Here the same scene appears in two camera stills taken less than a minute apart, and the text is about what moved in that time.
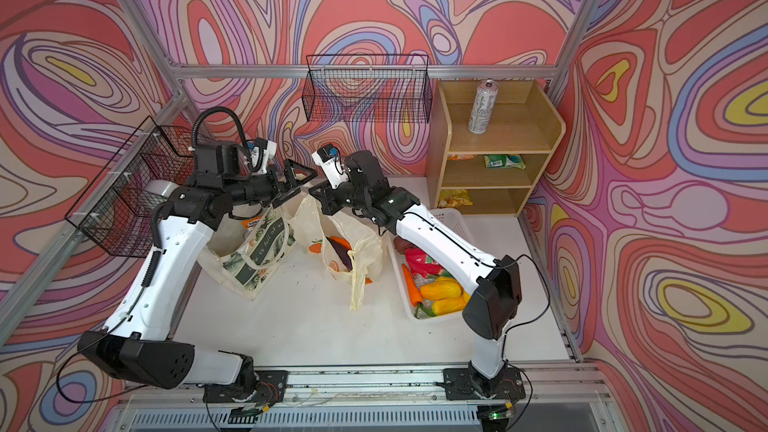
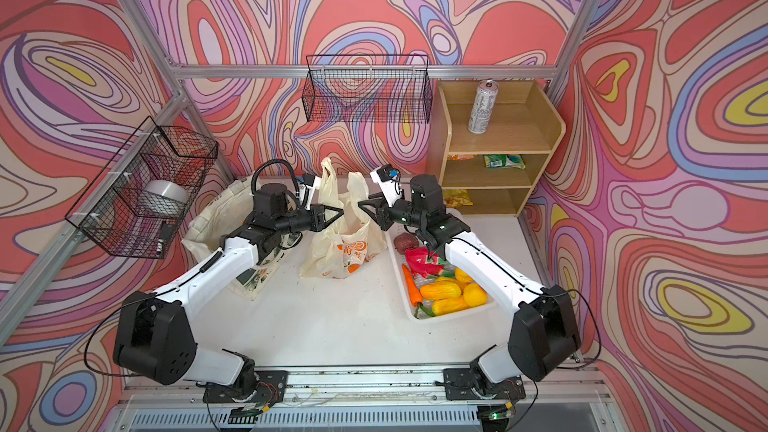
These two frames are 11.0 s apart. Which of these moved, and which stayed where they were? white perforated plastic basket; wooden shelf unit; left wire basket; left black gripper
Moved: left black gripper
Stayed: white perforated plastic basket; wooden shelf unit; left wire basket
